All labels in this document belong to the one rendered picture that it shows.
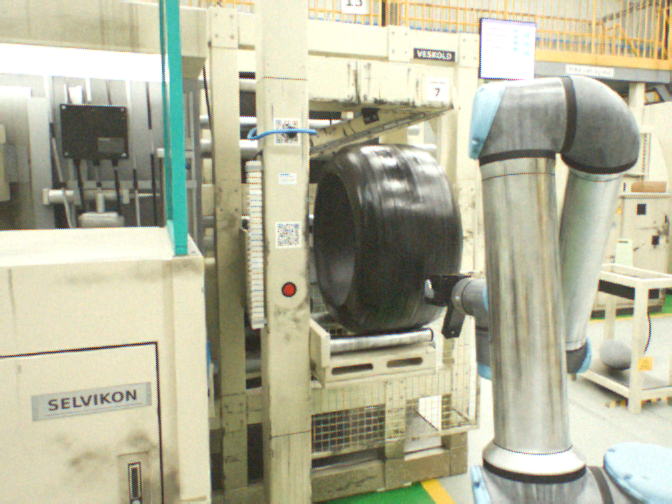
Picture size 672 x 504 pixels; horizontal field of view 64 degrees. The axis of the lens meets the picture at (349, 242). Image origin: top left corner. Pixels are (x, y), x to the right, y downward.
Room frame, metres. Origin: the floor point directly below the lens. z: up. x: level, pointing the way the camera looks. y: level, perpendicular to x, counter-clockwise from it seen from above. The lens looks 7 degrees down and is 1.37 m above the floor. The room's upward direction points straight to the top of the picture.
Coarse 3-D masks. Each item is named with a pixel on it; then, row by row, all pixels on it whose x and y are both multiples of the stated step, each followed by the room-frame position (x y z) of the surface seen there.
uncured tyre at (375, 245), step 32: (352, 160) 1.56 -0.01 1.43; (384, 160) 1.53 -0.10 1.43; (416, 160) 1.57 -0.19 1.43; (320, 192) 1.81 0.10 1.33; (352, 192) 1.51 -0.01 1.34; (384, 192) 1.45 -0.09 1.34; (416, 192) 1.48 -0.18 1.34; (448, 192) 1.52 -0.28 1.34; (320, 224) 1.87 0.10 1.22; (352, 224) 1.99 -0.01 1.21; (384, 224) 1.42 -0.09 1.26; (416, 224) 1.44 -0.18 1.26; (448, 224) 1.47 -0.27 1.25; (320, 256) 1.86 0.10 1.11; (352, 256) 1.97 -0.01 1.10; (384, 256) 1.41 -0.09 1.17; (416, 256) 1.43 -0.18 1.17; (448, 256) 1.47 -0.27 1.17; (320, 288) 1.81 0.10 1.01; (352, 288) 1.50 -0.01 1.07; (384, 288) 1.43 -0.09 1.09; (416, 288) 1.46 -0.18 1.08; (352, 320) 1.54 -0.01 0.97; (384, 320) 1.50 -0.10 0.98; (416, 320) 1.55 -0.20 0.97
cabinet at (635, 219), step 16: (624, 192) 5.66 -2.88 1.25; (624, 208) 5.35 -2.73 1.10; (640, 208) 5.40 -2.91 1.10; (656, 208) 5.47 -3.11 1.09; (624, 224) 5.35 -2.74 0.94; (640, 224) 5.41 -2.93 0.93; (656, 224) 5.47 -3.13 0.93; (608, 240) 5.30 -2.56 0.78; (624, 240) 5.36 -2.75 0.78; (640, 240) 5.42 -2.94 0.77; (656, 240) 5.45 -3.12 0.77; (608, 256) 5.30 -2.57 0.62; (624, 256) 5.36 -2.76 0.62; (640, 256) 5.42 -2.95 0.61; (656, 256) 5.48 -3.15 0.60; (624, 304) 5.38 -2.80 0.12; (656, 304) 5.50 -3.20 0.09
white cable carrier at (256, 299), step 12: (252, 180) 1.51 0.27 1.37; (252, 192) 1.51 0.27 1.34; (252, 204) 1.51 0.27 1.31; (252, 216) 1.51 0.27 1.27; (252, 228) 1.51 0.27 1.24; (252, 240) 1.52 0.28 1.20; (252, 252) 1.51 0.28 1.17; (252, 264) 1.51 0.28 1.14; (252, 276) 1.51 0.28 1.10; (252, 288) 1.51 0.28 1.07; (252, 300) 1.51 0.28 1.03; (252, 312) 1.55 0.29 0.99
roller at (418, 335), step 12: (348, 336) 1.53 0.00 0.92; (360, 336) 1.54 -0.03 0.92; (372, 336) 1.55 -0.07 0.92; (384, 336) 1.56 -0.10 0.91; (396, 336) 1.57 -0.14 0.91; (408, 336) 1.58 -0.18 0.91; (420, 336) 1.59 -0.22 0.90; (432, 336) 1.61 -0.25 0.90; (336, 348) 1.50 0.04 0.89; (348, 348) 1.52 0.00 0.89; (360, 348) 1.53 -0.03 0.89
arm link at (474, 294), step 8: (472, 280) 1.24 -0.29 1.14; (480, 280) 1.21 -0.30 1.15; (464, 288) 1.23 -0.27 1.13; (472, 288) 1.20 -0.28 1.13; (480, 288) 1.17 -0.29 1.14; (464, 296) 1.21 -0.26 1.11; (472, 296) 1.18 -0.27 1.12; (480, 296) 1.15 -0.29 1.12; (464, 304) 1.21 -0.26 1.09; (472, 304) 1.18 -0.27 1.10; (480, 304) 1.15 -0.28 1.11; (472, 312) 1.19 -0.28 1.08; (480, 312) 1.15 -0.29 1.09; (480, 320) 1.15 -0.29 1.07
